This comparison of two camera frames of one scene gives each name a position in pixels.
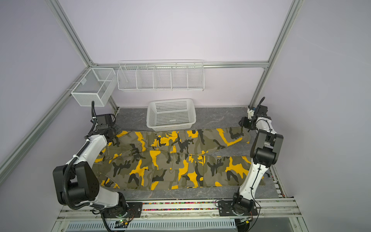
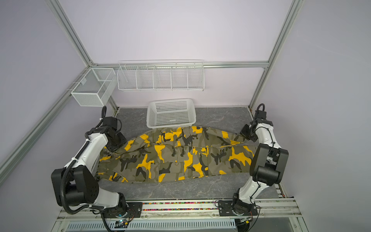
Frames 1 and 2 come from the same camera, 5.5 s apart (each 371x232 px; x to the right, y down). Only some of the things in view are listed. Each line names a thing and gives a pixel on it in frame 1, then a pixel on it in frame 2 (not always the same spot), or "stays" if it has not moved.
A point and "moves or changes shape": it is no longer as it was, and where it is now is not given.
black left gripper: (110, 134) → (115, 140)
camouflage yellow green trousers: (195, 159) moves or changes shape
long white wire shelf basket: (161, 75) stays
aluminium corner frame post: (295, 8) stays
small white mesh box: (95, 87) stays
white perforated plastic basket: (170, 114) stays
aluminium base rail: (192, 210) stays
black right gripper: (243, 123) → (243, 133)
